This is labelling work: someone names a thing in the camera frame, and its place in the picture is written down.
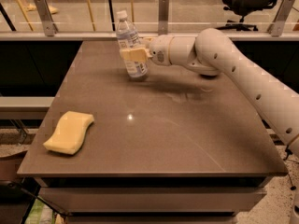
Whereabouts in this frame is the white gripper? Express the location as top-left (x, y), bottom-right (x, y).
top-left (120, 35), bottom-right (173, 66)

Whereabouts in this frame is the black office chair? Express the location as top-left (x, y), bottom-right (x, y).
top-left (218, 0), bottom-right (278, 31)

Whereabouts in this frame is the yellow pole middle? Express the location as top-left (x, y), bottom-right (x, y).
top-left (86, 0), bottom-right (96, 31)

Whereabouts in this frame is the grey drawer front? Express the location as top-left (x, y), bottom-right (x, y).
top-left (39, 188), bottom-right (266, 213)

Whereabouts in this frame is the metal railing bracket left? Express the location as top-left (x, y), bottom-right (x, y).
top-left (34, 0), bottom-right (58, 36)

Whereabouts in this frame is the metal railing bracket right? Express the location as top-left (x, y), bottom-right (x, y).
top-left (268, 0), bottom-right (296, 37)

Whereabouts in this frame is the metal railing bracket middle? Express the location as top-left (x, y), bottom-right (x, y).
top-left (158, 0), bottom-right (169, 35)

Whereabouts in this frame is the clear plastic water bottle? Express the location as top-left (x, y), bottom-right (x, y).
top-left (116, 10), bottom-right (148, 79)

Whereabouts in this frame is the yellow pole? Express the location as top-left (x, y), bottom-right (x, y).
top-left (86, 0), bottom-right (96, 31)
top-left (130, 0), bottom-right (135, 23)
top-left (7, 0), bottom-right (36, 32)

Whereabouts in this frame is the yellow pole left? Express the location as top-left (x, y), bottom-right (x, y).
top-left (7, 0), bottom-right (36, 32)

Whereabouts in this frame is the black power adapter with cable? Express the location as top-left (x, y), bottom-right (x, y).
top-left (281, 147), bottom-right (298, 191)

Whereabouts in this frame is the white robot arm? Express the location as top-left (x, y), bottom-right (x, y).
top-left (120, 28), bottom-right (299, 157)

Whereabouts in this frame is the green white package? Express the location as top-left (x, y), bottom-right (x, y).
top-left (24, 200), bottom-right (54, 224)

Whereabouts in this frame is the metal railing bracket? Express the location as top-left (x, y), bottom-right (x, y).
top-left (268, 0), bottom-right (296, 37)
top-left (158, 0), bottom-right (169, 35)
top-left (34, 0), bottom-right (58, 36)

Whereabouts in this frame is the yellow sponge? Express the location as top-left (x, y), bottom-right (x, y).
top-left (43, 111), bottom-right (94, 155)

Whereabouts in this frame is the yellow pole right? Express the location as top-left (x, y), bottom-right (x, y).
top-left (130, 0), bottom-right (135, 23)

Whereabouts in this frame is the black pole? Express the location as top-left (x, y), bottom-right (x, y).
top-left (108, 0), bottom-right (116, 32)

